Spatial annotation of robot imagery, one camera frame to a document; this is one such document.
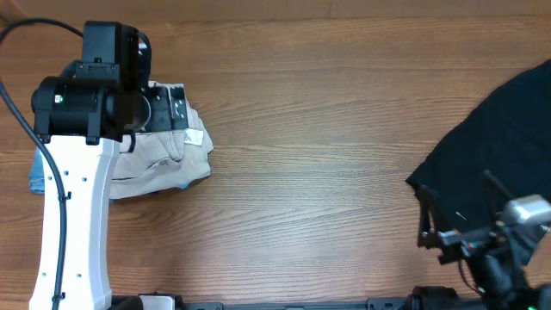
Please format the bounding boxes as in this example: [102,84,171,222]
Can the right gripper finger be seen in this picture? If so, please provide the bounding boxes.
[416,185,450,248]
[482,170,515,215]

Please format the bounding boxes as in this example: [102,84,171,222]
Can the black garment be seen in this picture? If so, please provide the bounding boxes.
[406,62,550,233]

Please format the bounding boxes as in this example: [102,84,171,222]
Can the beige khaki shorts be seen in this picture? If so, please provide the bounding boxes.
[110,97,214,200]

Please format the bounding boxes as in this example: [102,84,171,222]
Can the folded blue denim jeans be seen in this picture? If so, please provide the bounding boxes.
[28,148,45,195]

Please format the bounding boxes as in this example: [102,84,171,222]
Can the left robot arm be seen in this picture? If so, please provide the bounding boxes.
[29,22,188,310]

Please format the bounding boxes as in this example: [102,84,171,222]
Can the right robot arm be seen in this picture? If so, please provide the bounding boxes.
[406,170,550,309]

